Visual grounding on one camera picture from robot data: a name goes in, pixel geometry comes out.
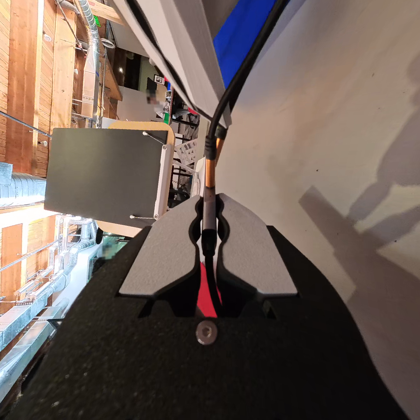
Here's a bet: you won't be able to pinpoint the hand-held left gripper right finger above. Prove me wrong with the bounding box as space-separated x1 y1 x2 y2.
215 192 299 301

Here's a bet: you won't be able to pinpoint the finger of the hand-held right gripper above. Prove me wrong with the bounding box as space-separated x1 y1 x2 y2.
136 0 234 128
112 0 198 112

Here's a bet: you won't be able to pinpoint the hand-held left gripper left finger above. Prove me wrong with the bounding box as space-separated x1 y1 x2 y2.
118 194 202 300

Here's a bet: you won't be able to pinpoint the blue storage bin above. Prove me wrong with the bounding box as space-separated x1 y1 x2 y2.
213 0 291 90

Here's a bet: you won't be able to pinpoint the red storage bin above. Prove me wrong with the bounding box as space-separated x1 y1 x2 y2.
196 262 224 318

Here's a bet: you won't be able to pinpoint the dark grey USB hub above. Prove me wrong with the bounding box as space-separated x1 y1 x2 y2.
201 189 224 318

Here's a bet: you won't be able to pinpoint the black cable orange plugs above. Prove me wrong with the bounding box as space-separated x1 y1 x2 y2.
204 0 291 197
215 126 228 159

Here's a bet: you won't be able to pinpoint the grey desk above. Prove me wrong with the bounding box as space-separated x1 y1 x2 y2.
215 0 420 420

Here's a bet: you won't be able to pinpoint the white printed marker sheet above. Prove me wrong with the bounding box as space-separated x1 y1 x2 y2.
175 140 198 165

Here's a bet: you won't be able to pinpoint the black panel wooden board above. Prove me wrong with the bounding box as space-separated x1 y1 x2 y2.
44 121 175 237

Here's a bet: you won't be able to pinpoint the large silver air duct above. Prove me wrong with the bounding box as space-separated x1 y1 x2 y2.
0 162 46 208

